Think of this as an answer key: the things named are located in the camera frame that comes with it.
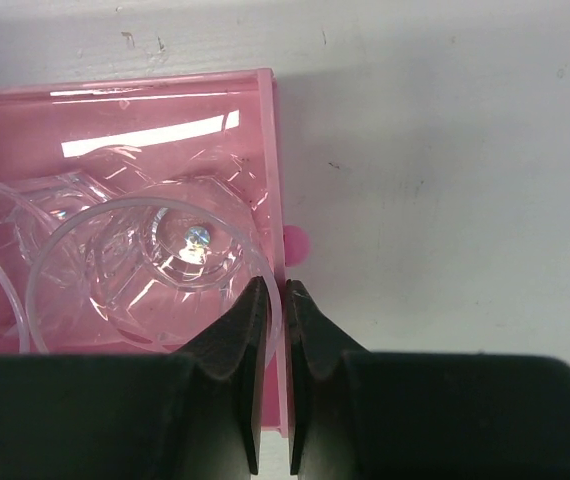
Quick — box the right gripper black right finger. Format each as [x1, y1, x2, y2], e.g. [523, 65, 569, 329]
[284, 280, 365, 475]

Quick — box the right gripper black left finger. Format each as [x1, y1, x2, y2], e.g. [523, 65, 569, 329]
[164, 277, 268, 475]

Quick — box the clear plastic cup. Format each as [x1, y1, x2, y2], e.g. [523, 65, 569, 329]
[0, 172, 116, 354]
[25, 176, 282, 354]

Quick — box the pink plastic box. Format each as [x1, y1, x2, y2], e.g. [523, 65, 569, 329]
[0, 69, 306, 433]

